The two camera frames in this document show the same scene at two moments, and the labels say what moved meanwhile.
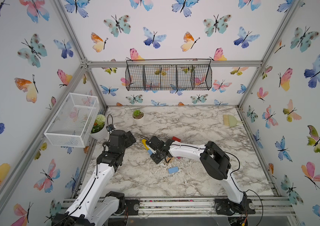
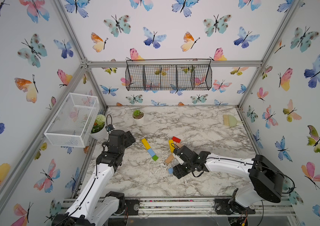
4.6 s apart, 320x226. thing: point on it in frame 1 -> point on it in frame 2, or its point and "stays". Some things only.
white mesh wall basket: [73, 124] stays
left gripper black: [128, 141] stays
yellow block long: [144, 141] stays
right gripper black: [154, 159] -> [176, 169]
